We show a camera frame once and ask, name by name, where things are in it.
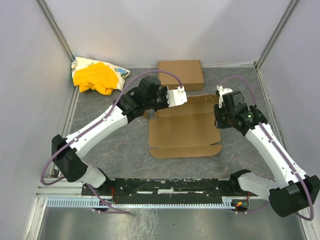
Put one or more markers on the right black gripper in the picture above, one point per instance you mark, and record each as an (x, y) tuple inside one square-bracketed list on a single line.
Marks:
[(221, 116)]

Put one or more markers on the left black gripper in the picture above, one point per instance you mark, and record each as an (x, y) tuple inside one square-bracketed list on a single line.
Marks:
[(162, 97)]

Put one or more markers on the cardboard box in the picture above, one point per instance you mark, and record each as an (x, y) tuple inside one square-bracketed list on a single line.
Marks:
[(184, 131), (189, 72)]

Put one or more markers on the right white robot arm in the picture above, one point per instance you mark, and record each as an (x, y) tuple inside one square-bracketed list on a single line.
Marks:
[(284, 169)]

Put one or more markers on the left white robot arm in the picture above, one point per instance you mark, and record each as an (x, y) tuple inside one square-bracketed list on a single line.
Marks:
[(67, 152)]

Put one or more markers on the folded cardboard box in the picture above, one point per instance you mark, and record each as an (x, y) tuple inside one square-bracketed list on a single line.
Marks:
[(189, 72)]

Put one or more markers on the yellow cloth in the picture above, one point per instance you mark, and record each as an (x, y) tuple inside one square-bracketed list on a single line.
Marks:
[(98, 77)]

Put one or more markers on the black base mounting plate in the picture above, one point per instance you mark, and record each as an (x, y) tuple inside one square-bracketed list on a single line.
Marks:
[(168, 191)]

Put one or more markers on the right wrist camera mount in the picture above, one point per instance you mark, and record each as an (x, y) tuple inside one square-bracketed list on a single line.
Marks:
[(221, 91)]

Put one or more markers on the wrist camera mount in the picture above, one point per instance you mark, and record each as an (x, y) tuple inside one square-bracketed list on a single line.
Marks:
[(221, 91), (176, 97)]

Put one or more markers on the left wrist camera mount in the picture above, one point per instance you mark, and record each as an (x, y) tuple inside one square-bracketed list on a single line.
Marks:
[(176, 97)]

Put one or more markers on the right aluminium corner post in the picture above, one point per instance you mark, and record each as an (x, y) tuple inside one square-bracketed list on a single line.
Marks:
[(277, 33)]

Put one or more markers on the aluminium corner post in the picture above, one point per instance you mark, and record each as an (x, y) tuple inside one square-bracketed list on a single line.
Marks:
[(47, 13), (277, 33)]

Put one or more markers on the left aluminium corner post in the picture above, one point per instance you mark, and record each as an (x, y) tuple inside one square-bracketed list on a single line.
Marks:
[(47, 13)]

